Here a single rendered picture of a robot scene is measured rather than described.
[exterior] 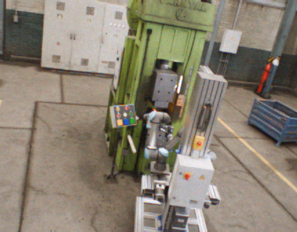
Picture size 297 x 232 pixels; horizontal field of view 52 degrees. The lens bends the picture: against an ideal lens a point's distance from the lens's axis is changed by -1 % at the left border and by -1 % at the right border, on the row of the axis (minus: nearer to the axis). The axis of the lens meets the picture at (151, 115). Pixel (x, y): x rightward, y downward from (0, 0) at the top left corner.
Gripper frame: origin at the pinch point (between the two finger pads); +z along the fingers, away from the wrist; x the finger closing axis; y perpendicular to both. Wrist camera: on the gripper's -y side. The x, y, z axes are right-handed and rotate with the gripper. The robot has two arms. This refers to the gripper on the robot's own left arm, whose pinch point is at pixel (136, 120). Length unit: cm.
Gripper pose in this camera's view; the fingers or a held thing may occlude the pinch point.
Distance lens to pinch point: 410.1
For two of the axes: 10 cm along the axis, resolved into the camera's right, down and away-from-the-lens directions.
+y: -1.5, -9.9, 0.2
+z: -6.3, 1.1, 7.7
